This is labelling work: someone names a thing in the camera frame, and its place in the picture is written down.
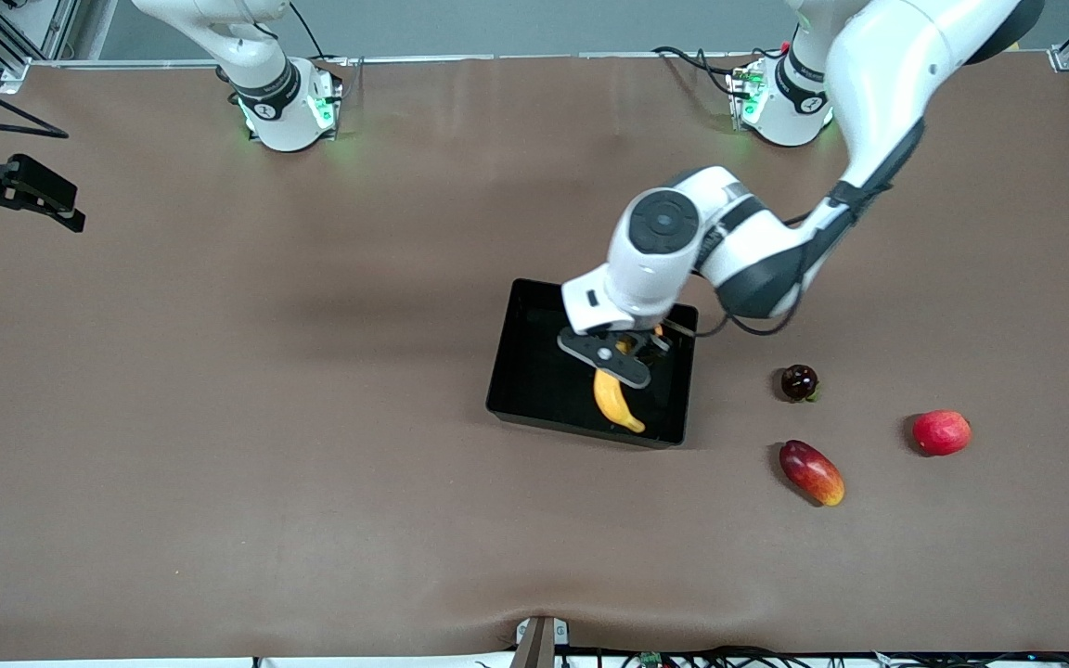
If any black right arm base cable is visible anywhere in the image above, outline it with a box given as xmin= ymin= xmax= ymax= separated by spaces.
xmin=287 ymin=0 xmax=327 ymax=61

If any black arm base cable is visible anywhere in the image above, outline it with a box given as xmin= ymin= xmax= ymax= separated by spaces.
xmin=287 ymin=0 xmax=327 ymax=61
xmin=652 ymin=45 xmax=741 ymax=98

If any black plastic box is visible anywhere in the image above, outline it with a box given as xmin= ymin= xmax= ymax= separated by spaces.
xmin=485 ymin=277 xmax=700 ymax=450

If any brown table cover mat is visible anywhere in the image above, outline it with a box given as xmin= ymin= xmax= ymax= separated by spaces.
xmin=0 ymin=51 xmax=1069 ymax=662

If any black left arm base cable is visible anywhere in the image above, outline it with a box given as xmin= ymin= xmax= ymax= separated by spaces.
xmin=652 ymin=45 xmax=741 ymax=98

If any yellow banana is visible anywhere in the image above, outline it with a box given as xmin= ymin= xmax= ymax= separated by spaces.
xmin=593 ymin=336 xmax=649 ymax=435

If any red yellow mango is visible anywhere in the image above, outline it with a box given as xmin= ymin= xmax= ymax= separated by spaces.
xmin=779 ymin=440 xmax=846 ymax=507

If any deep red apple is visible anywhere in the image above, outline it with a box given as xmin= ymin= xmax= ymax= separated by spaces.
xmin=912 ymin=409 xmax=972 ymax=456

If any silver table edge rail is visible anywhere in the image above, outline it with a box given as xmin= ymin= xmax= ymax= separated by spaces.
xmin=0 ymin=51 xmax=1069 ymax=71

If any aluminium frame structure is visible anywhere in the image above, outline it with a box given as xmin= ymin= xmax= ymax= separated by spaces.
xmin=0 ymin=0 xmax=81 ymax=94

